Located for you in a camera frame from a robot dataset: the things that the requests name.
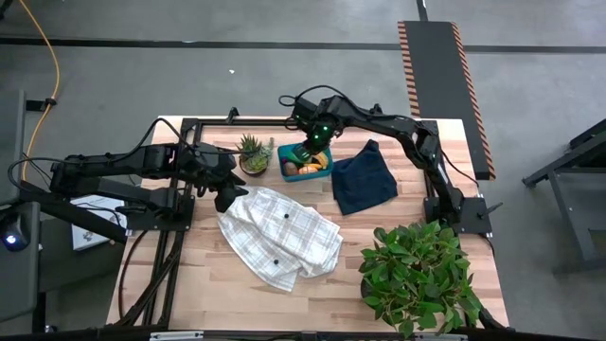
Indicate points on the black device with light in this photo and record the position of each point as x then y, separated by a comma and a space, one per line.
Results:
19, 227

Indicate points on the dark grey side table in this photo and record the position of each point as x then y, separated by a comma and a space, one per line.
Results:
568, 156

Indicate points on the brown toy kiwi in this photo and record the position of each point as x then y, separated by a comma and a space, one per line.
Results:
290, 169

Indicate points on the black striped-edge floor mat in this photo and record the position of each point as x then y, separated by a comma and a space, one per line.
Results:
435, 71

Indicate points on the orange toy fruit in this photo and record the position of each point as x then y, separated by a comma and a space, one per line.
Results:
308, 169

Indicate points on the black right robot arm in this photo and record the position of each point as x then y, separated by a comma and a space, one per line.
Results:
379, 120

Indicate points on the black metal support beam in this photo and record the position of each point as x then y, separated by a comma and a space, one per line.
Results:
71, 210

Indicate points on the teal plastic tupperware container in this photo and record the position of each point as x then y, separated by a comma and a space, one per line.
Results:
308, 178

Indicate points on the white paper sheet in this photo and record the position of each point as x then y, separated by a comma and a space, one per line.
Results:
94, 232

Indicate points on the black camera mount rail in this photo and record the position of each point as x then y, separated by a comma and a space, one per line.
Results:
284, 337

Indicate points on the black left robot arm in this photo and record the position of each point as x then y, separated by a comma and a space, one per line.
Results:
118, 163

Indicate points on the silver metal bracket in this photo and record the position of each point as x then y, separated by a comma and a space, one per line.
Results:
175, 336
440, 337

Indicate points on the navy blue cloth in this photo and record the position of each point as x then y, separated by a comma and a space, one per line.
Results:
362, 184

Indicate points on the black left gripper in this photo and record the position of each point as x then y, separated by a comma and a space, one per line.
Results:
218, 168

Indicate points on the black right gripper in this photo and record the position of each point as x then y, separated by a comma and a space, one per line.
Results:
319, 134

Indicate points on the black base lever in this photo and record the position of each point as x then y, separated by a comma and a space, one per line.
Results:
125, 209
492, 209

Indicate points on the yellow toy banana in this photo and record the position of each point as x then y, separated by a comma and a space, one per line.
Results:
324, 160

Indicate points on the large leafy green plant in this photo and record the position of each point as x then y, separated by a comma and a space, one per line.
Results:
416, 274

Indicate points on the potted succulent plant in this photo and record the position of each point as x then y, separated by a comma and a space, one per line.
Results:
254, 156

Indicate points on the white plaid dish towel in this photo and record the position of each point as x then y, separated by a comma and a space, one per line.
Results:
293, 237

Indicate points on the black metal table frame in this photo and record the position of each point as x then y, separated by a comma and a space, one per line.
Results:
265, 122

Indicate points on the black frame clamp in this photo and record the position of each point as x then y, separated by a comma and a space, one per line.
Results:
232, 115
377, 109

